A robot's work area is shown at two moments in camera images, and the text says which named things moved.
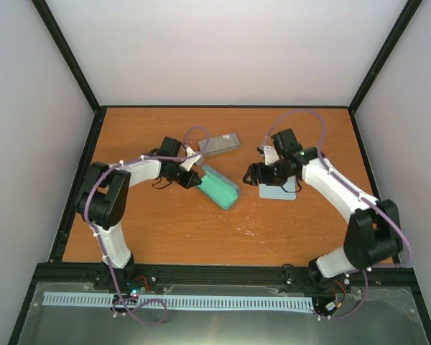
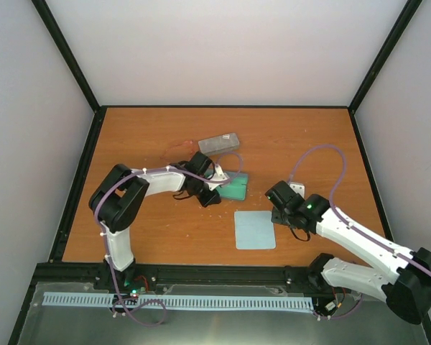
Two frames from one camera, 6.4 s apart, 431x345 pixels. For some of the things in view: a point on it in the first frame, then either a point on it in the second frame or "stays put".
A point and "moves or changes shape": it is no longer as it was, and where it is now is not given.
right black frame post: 401,24 stays put
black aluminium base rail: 155,274 stays put
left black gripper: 187,182 → 212,199
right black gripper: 256,172 → 276,217
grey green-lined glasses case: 220,144 stays put
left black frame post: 62,44 stays put
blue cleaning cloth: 279,192 moves or changes shape
